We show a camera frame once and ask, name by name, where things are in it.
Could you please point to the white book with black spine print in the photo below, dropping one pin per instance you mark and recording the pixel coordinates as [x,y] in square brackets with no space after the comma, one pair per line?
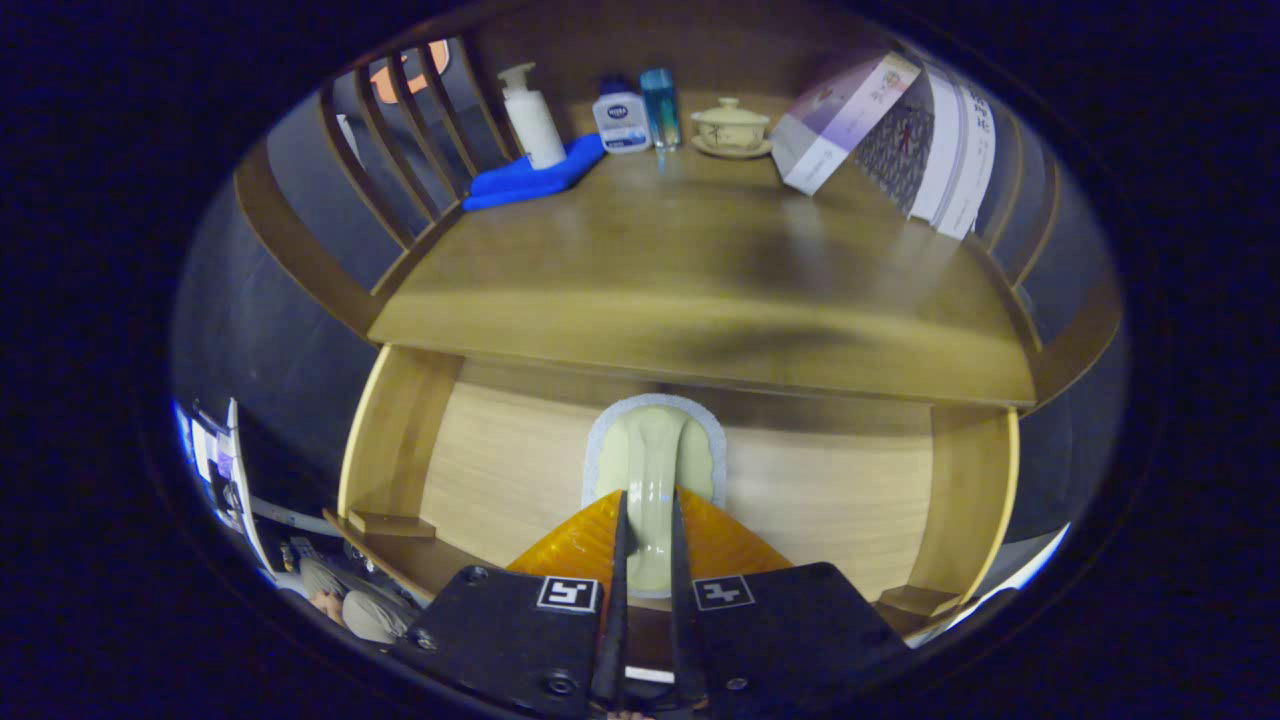
[970,160]

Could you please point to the brown wooden countertop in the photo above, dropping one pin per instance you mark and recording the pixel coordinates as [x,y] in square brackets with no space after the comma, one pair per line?
[650,270]

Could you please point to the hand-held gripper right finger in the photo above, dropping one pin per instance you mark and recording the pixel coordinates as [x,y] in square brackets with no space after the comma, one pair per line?
[683,620]

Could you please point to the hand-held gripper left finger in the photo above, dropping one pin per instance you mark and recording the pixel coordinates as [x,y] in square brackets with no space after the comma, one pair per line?
[612,620]

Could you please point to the beige lidded teacup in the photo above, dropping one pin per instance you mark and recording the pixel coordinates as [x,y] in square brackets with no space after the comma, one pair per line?
[732,128]

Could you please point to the blue folded cloth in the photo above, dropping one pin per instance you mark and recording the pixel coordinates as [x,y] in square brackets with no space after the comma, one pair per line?
[520,180]

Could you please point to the purple and white book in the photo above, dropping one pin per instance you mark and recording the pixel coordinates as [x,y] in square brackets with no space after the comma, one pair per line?
[840,120]

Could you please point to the beige scrub brush grey pad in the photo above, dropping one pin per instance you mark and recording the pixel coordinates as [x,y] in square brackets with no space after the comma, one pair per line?
[650,450]

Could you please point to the white bottle with blue cap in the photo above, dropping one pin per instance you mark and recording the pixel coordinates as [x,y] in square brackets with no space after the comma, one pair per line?
[621,120]

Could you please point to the person's leg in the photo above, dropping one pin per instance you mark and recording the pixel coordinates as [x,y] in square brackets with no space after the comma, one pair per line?
[365,610]

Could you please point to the slim teal bottle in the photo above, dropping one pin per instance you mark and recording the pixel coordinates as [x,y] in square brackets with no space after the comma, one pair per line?
[660,110]

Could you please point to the white pump bottle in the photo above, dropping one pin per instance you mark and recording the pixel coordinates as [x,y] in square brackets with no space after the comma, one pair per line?
[535,125]

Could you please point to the brown wooden drawer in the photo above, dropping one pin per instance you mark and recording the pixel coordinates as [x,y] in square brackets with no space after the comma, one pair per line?
[500,470]

